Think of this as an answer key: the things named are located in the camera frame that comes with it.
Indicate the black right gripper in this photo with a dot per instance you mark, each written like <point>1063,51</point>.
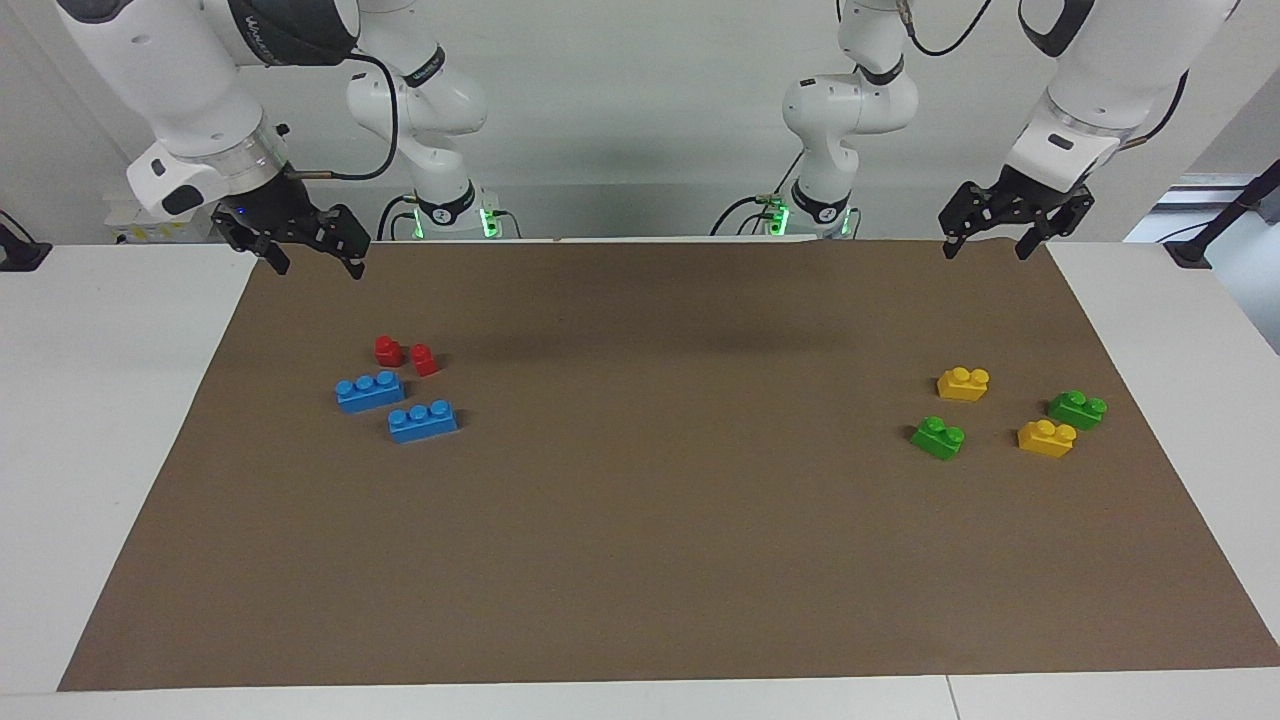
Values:
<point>270,205</point>

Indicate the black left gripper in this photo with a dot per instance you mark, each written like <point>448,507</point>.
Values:
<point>1030,195</point>

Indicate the blue three-stud toy brick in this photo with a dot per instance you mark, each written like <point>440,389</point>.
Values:
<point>370,395</point>
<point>425,425</point>

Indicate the green two-stud toy brick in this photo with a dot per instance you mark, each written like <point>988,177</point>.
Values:
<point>938,440</point>
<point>1077,412</point>

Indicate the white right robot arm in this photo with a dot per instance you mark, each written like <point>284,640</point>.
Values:
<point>190,90</point>

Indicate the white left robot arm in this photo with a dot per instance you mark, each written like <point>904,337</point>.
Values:
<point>1100,60</point>

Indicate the red one-stud toy brick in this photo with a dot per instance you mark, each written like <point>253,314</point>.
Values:
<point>388,352</point>
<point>425,361</point>

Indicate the white box with yellow labels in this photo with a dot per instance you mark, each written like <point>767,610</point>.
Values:
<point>160,218</point>

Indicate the yellow two-stud toy brick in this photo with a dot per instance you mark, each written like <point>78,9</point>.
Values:
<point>963,386</point>
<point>1046,441</point>

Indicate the black angled stand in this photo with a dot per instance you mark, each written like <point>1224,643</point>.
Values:
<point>1190,250</point>

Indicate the black table clamp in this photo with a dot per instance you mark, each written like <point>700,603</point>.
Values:
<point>20,255</point>

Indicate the brown table mat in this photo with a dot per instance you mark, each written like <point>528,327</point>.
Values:
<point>640,500</point>

